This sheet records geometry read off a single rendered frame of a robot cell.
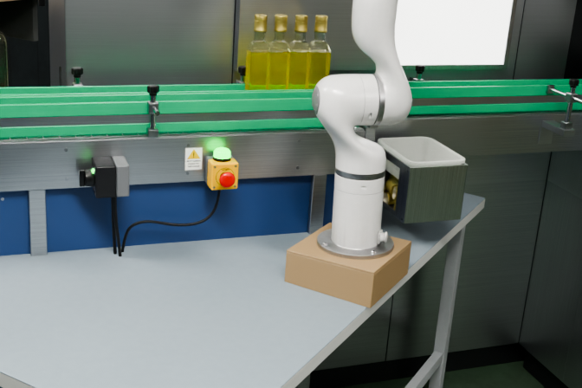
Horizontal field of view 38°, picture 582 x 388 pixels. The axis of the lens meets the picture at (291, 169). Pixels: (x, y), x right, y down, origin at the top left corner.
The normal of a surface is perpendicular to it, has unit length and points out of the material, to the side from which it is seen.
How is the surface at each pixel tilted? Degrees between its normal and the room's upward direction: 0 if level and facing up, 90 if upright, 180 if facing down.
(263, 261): 0
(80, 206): 90
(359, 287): 90
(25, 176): 90
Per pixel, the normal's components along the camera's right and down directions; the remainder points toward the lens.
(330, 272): -0.49, 0.25
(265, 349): 0.07, -0.95
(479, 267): 0.33, 0.32
